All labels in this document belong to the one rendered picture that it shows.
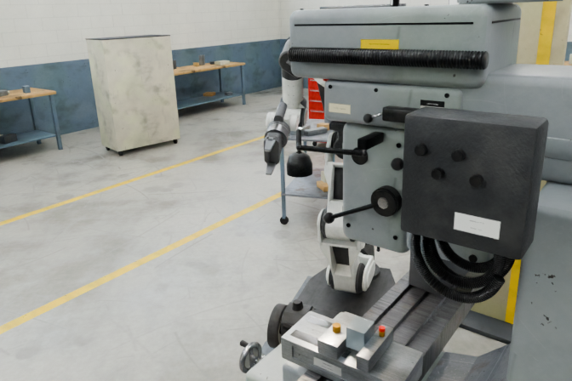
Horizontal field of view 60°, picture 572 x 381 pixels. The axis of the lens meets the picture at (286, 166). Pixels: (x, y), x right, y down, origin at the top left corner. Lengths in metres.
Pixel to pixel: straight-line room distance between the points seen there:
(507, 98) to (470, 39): 0.13
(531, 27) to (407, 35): 1.86
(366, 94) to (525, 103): 0.33
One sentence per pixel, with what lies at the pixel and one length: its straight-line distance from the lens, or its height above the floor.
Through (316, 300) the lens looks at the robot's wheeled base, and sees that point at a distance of 2.43.
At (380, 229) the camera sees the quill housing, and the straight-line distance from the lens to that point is 1.24.
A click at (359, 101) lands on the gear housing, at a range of 1.15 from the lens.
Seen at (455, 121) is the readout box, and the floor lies 1.72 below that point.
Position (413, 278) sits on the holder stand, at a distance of 1.79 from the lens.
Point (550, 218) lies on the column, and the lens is 0.95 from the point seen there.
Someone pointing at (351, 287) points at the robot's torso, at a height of 0.67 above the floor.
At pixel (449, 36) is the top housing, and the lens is 1.04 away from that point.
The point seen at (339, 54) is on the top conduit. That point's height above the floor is 1.79.
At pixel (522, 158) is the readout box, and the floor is 1.68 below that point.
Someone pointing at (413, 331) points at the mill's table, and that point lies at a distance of 1.59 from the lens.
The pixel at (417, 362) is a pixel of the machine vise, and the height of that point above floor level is 1.03.
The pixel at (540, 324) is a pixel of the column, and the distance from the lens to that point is 1.04.
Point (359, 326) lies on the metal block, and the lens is 1.35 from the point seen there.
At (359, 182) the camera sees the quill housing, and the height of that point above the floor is 1.48.
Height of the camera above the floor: 1.89
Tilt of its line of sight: 18 degrees down
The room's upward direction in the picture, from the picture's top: 2 degrees counter-clockwise
